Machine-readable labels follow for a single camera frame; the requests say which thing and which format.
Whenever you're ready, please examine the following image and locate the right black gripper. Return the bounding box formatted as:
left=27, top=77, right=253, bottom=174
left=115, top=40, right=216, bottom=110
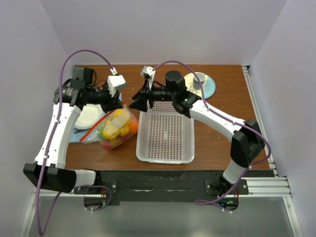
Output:
left=129, top=79, right=176, bottom=113

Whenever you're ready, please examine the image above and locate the clear zip top bag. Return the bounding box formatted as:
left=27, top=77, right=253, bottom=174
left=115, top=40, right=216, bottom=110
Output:
left=79, top=103, right=139, bottom=151

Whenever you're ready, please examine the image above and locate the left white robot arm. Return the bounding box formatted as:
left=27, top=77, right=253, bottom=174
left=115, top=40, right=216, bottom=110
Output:
left=23, top=67, right=126, bottom=194

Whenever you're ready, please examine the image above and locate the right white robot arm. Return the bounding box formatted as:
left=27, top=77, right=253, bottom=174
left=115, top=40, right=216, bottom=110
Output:
left=129, top=66, right=265, bottom=195

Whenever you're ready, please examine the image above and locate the orange fake fruit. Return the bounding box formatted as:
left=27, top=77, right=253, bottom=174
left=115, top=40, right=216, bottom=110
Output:
left=128, top=119, right=138, bottom=134

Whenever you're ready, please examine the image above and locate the yellow fake bell pepper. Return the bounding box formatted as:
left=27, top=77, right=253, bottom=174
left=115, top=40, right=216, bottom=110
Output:
left=102, top=124, right=119, bottom=140

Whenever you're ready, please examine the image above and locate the white ceramic bowl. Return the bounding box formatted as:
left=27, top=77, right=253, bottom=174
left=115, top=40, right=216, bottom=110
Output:
left=74, top=104, right=105, bottom=130

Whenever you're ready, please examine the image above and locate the white perforated plastic basket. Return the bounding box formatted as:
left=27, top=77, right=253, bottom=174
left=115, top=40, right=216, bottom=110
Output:
left=136, top=102, right=195, bottom=164

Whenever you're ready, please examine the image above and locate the metal spoon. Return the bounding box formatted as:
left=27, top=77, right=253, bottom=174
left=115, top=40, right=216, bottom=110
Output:
left=74, top=129, right=86, bottom=134

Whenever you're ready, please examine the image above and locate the pastel ceramic plate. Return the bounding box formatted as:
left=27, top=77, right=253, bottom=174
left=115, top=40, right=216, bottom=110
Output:
left=184, top=73, right=216, bottom=99

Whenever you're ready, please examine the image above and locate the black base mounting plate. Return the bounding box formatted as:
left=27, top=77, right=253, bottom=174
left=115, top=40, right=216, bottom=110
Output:
left=74, top=170, right=273, bottom=205

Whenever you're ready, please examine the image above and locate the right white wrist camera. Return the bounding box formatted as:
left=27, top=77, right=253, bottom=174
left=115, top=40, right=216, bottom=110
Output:
left=140, top=66, right=156, bottom=90

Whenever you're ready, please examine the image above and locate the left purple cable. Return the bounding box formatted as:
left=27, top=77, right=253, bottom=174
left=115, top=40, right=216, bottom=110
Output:
left=35, top=49, right=117, bottom=237

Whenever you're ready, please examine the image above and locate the purple cable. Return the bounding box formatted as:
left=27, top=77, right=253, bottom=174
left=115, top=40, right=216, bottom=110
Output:
left=152, top=60, right=272, bottom=213
left=35, top=49, right=117, bottom=237

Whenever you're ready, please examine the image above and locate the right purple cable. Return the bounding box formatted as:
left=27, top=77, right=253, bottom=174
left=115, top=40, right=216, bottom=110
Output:
left=152, top=60, right=272, bottom=213

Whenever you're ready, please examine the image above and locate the aluminium frame rail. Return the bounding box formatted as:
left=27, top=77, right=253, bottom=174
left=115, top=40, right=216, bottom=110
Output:
left=241, top=66, right=292, bottom=198

